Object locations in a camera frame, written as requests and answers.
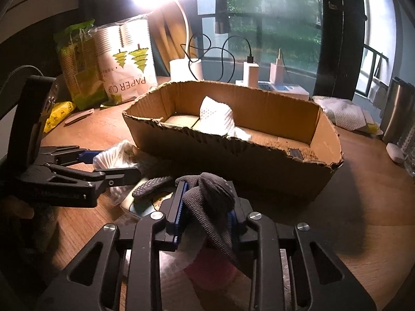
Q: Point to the pink plush toy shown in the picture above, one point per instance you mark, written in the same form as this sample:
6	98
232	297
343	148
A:
211	270

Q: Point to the white power strip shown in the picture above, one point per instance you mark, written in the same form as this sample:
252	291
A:
291	90

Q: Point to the white charger with black cable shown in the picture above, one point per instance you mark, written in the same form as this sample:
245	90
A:
250	74

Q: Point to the clear water bottle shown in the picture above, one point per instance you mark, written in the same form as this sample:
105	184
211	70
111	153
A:
409	160

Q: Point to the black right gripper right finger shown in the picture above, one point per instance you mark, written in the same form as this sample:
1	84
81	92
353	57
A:
291	266

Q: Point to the white charger rear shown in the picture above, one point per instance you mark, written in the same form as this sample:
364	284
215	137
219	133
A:
277	70

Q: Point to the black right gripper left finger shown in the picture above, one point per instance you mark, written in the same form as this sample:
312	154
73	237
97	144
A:
92	280

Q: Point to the grey sock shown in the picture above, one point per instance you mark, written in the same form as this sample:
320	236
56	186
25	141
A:
151	186
210	199

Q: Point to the white waffle cloth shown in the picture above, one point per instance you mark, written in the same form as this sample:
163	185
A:
217	119

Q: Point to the steel thermos cup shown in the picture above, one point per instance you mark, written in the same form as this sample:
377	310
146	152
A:
399	106

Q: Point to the white paper cup bag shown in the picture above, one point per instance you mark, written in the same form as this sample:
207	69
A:
125	57

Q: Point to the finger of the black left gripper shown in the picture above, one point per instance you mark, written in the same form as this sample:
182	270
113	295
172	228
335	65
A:
66	155
56	185

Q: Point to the white towel cloth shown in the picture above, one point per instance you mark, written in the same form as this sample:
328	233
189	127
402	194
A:
127	155

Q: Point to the green paper cup bag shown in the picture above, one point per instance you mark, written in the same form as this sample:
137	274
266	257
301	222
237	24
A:
76	50

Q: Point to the pink folding knife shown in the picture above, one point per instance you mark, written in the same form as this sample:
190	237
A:
79	116

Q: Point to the yellow tissue pack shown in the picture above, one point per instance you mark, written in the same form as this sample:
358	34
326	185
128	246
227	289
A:
59	112

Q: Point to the brown cardboard box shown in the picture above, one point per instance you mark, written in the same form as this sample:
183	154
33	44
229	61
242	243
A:
293	150

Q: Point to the white earbuds case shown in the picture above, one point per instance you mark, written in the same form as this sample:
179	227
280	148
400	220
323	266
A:
395	153

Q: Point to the white cloth pack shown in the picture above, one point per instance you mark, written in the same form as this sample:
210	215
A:
347	115

